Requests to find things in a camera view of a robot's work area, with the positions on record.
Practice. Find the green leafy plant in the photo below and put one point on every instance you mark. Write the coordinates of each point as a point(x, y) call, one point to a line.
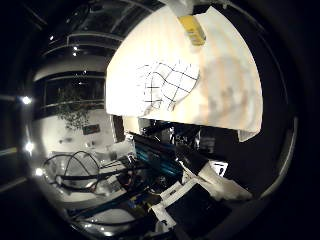
point(75, 113)

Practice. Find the blue black machine frame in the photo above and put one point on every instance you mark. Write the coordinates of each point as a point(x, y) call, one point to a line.
point(156, 160)

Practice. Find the dark wall picture frame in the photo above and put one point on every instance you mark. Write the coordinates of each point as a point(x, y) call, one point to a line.
point(91, 129)

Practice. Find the white black checked cloth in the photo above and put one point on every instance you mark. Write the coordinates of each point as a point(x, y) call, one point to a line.
point(173, 83)

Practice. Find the white yellow spray bottle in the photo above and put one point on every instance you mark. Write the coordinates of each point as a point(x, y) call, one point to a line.
point(194, 30)

